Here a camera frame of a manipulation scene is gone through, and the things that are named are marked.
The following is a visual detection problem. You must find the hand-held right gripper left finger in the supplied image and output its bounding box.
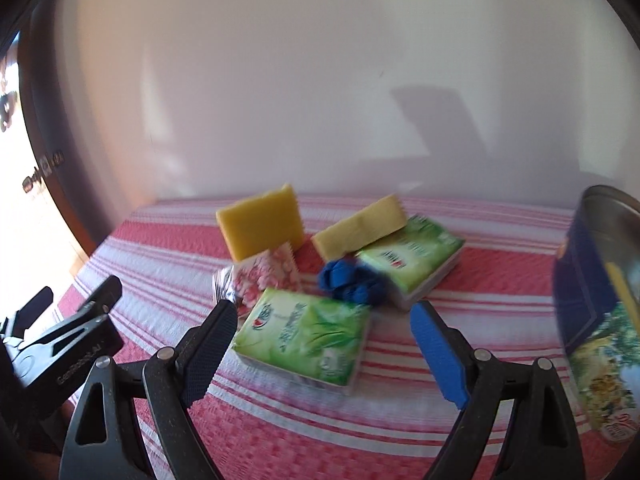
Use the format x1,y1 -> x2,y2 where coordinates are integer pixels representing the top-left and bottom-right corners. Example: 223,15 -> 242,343
60,301 -> 238,480

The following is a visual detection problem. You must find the blue glove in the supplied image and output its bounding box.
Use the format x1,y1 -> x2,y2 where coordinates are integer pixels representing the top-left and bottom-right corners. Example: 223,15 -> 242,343
318,256 -> 386,307

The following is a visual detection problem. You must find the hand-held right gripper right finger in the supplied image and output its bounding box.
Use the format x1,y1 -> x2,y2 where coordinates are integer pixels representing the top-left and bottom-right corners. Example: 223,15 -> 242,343
410,301 -> 586,480

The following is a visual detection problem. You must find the round blue cookie tin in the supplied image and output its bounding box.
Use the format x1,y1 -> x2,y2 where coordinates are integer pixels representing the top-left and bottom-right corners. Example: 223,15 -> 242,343
552,185 -> 640,448

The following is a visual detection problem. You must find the green tissue pack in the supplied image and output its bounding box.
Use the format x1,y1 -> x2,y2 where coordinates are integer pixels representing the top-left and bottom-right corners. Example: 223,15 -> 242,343
231,287 -> 373,395
356,215 -> 466,311

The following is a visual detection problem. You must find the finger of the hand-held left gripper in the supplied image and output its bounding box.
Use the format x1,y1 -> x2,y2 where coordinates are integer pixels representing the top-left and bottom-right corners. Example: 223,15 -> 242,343
25,275 -> 124,343
0,286 -> 55,341

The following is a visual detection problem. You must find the hanging door decoration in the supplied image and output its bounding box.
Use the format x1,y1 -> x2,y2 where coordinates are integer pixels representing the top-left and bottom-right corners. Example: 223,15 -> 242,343
0,60 -> 17,132

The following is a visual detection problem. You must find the wooden door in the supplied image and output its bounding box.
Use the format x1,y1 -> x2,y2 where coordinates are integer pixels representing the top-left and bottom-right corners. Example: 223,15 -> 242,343
0,30 -> 108,286

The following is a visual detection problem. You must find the yellow sponge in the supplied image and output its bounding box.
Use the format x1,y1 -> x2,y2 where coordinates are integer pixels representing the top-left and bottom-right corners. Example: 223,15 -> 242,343
311,194 -> 408,262
216,183 -> 307,262

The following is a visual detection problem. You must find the pink floral packet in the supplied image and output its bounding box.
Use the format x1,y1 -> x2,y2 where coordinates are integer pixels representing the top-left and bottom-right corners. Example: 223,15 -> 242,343
213,241 -> 303,318

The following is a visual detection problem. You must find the red striped tablecloth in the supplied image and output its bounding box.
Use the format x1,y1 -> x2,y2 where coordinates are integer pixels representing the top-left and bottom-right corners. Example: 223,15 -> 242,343
55,194 -> 640,480

